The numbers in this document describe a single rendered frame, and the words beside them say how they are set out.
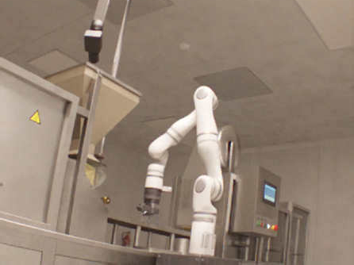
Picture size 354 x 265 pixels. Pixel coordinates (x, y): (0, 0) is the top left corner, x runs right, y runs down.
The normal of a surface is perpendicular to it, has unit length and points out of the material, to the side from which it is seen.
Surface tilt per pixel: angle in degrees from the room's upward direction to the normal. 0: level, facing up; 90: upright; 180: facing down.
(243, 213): 90
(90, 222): 90
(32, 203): 90
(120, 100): 114
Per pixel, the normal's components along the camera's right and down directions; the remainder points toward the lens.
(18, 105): 0.78, -0.13
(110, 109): 0.67, 0.25
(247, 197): -0.61, -0.35
